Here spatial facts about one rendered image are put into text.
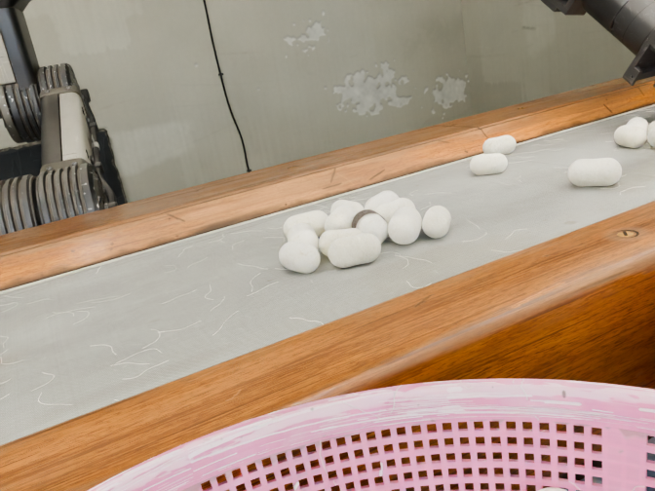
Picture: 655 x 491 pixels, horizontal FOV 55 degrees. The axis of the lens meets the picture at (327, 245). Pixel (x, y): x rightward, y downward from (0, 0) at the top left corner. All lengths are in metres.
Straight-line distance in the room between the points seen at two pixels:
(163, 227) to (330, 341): 0.33
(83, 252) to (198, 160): 2.00
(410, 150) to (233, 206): 0.20
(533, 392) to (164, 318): 0.25
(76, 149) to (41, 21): 1.62
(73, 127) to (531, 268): 0.72
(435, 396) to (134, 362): 0.18
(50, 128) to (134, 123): 1.57
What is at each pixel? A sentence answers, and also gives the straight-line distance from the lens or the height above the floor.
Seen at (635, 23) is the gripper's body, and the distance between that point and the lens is 0.75.
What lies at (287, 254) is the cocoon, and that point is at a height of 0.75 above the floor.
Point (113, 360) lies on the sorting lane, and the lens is 0.35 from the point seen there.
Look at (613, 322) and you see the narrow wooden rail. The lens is 0.30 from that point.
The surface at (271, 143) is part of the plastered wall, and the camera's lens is 2.63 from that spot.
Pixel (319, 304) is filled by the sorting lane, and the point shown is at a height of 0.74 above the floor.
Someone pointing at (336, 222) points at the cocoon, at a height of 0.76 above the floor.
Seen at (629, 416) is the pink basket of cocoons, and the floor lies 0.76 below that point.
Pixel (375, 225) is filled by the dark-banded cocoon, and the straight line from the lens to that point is 0.42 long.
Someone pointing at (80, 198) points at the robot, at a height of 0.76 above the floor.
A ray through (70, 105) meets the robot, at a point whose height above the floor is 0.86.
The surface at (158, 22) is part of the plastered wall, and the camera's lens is 2.52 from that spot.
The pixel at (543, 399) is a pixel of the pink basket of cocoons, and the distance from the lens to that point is 0.20.
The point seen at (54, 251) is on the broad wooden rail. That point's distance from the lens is 0.56.
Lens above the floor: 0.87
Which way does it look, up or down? 17 degrees down
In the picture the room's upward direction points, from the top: 10 degrees counter-clockwise
